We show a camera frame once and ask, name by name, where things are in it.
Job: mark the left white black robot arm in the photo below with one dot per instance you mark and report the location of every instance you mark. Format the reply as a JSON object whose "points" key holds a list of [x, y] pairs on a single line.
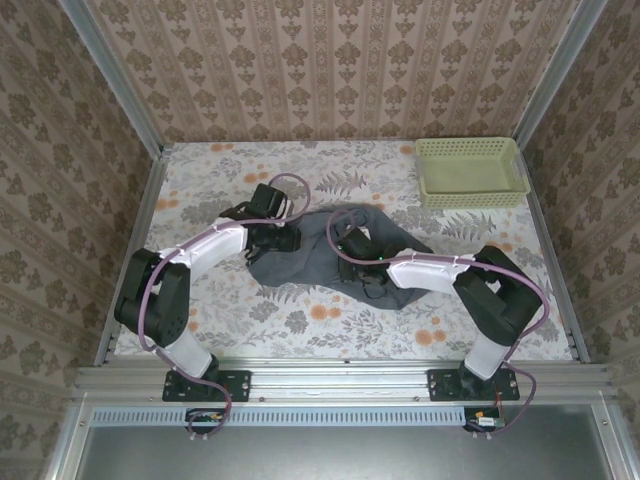
{"points": [[210, 245]]}

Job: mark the aluminium frame post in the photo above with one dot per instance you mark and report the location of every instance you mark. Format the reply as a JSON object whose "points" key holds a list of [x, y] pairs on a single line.
{"points": [[115, 80], [555, 75]]}

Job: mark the small circuit board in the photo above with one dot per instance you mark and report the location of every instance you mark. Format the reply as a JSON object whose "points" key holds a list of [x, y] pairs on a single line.
{"points": [[485, 421], [205, 419]]}

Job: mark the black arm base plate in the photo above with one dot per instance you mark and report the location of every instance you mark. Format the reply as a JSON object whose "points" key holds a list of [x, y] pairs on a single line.
{"points": [[235, 385], [445, 385]]}

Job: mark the grey metal sheet panel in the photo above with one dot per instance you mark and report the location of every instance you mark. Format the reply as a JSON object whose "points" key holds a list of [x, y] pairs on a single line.
{"points": [[350, 455]]}

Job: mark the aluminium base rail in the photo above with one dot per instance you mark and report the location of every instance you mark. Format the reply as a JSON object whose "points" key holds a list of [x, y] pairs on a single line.
{"points": [[340, 380]]}

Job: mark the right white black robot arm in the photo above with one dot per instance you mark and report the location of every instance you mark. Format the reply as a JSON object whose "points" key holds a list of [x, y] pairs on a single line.
{"points": [[425, 272]]}

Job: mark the blue-grey t-shirt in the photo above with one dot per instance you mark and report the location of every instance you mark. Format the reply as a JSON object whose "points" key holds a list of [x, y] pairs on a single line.
{"points": [[310, 260]]}

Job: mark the pale green plastic basket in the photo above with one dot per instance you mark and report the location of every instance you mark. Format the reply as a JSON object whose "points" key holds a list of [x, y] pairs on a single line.
{"points": [[470, 172]]}

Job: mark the floral table cloth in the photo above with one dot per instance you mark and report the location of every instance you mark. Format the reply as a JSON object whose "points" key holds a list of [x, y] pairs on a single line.
{"points": [[350, 330]]}

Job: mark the aluminium side rail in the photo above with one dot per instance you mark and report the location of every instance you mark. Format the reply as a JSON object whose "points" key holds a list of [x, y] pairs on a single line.
{"points": [[140, 235], [545, 235]]}

